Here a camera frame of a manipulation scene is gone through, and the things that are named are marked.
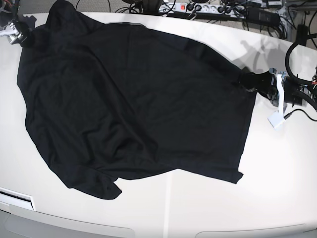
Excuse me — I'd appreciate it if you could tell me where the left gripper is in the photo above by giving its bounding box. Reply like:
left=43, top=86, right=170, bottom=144
left=239, top=68, right=310, bottom=114

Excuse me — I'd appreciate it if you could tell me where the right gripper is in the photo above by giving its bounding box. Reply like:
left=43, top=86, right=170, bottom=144
left=0, top=21, right=31, bottom=46

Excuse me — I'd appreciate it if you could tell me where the black t-shirt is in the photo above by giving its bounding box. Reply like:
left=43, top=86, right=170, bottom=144
left=17, top=0, right=256, bottom=200

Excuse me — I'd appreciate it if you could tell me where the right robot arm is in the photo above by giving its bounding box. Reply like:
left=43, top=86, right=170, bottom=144
left=0, top=0, right=35, bottom=47

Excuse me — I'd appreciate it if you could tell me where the black box on floor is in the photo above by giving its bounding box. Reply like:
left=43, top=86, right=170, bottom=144
left=296, top=24, right=308, bottom=46

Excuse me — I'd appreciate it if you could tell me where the black power adapter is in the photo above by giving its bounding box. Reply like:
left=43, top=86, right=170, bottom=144
left=247, top=7, right=280, bottom=27

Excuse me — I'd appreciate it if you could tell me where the white power strip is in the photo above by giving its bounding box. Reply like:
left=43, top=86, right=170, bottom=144
left=158, top=2, right=247, bottom=19

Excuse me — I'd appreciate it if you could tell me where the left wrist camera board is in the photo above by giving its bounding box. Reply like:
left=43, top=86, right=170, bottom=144
left=267, top=111, right=285, bottom=130

